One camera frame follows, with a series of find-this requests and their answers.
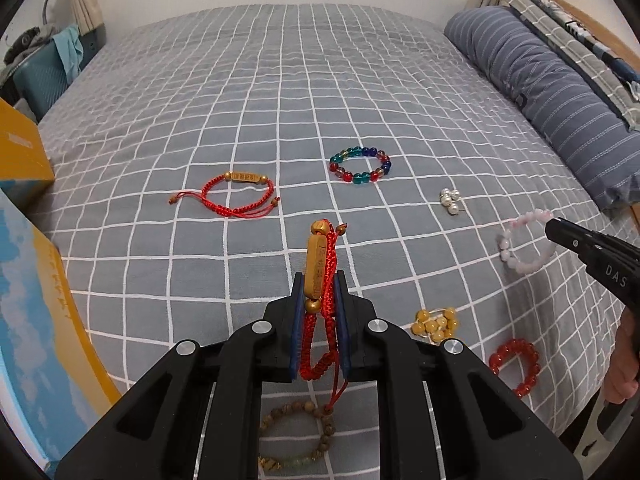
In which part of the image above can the pink white bead bracelet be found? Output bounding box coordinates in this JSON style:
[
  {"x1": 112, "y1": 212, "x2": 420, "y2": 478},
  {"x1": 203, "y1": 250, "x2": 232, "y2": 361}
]
[{"x1": 496, "y1": 209, "x2": 558, "y2": 276}]

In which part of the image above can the red cord bracelet gold tube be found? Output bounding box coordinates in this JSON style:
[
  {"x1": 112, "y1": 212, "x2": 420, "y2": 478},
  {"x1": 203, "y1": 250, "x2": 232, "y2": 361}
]
[{"x1": 168, "y1": 170, "x2": 281, "y2": 220}]

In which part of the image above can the pearl earrings cluster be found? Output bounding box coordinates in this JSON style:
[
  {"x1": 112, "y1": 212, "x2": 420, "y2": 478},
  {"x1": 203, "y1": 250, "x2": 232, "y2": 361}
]
[{"x1": 439, "y1": 188, "x2": 460, "y2": 216}]

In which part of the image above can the right hand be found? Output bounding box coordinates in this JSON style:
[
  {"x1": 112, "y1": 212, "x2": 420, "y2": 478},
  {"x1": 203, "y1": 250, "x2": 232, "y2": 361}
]
[{"x1": 602, "y1": 308, "x2": 639, "y2": 404}]

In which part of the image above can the blue striped pillow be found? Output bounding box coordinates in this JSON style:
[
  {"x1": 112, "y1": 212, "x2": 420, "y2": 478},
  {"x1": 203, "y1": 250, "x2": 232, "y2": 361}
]
[{"x1": 445, "y1": 6, "x2": 639, "y2": 210}]

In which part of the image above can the grey checked folded blanket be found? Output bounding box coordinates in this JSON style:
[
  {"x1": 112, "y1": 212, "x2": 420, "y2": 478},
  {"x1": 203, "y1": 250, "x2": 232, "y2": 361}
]
[{"x1": 499, "y1": 0, "x2": 639, "y2": 130}]

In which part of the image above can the grey checked bed sheet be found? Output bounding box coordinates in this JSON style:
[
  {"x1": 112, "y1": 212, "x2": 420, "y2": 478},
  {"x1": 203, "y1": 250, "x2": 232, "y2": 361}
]
[{"x1": 30, "y1": 4, "x2": 639, "y2": 431}]

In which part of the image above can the yellow blue cardboard box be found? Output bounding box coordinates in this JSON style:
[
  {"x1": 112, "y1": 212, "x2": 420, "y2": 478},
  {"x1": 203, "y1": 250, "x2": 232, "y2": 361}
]
[{"x1": 1, "y1": 103, "x2": 120, "y2": 477}]

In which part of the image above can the teal suitcase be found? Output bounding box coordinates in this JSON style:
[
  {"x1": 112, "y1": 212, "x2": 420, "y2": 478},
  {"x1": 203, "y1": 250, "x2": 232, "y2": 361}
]
[{"x1": 12, "y1": 41, "x2": 70, "y2": 120}]

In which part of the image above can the light blue cloth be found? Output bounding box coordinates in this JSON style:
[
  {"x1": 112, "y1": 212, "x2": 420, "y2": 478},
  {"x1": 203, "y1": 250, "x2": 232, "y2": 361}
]
[{"x1": 52, "y1": 24, "x2": 84, "y2": 84}]

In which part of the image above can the yellow amber bead bracelet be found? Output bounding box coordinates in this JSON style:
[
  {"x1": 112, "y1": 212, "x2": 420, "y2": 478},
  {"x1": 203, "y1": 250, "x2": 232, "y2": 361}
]
[{"x1": 410, "y1": 306, "x2": 460, "y2": 345}]

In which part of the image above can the brown wooden bead bracelet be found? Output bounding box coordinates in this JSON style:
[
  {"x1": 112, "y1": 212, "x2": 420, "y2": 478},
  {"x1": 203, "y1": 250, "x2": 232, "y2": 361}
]
[{"x1": 257, "y1": 398, "x2": 338, "y2": 474}]

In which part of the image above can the red bead bracelet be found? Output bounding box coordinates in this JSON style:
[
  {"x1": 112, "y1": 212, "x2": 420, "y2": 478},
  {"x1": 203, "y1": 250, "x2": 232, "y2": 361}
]
[{"x1": 488, "y1": 337, "x2": 542, "y2": 400}]

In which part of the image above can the multicolour glass bead bracelet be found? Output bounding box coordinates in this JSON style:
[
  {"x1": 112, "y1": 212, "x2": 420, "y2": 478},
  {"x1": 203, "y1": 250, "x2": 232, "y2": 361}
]
[{"x1": 327, "y1": 145, "x2": 394, "y2": 187}]

